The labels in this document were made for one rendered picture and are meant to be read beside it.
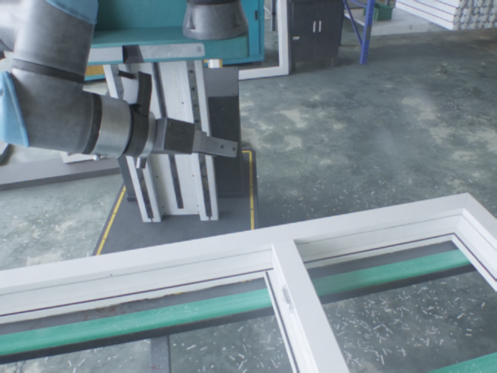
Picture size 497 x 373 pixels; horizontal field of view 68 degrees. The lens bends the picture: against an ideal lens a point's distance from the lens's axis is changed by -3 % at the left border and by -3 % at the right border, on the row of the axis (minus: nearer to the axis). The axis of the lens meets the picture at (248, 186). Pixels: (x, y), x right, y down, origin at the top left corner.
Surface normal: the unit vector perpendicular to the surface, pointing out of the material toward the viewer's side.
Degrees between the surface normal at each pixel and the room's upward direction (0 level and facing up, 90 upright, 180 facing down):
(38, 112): 69
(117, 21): 90
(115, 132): 78
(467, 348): 0
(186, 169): 90
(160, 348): 0
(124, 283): 90
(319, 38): 90
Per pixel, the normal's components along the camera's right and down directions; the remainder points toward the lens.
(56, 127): 0.54, 0.41
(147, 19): 0.01, 0.60
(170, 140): 0.61, 0.07
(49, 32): 0.33, 0.22
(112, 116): 0.62, -0.17
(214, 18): 0.05, 0.29
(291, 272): -0.04, -0.80
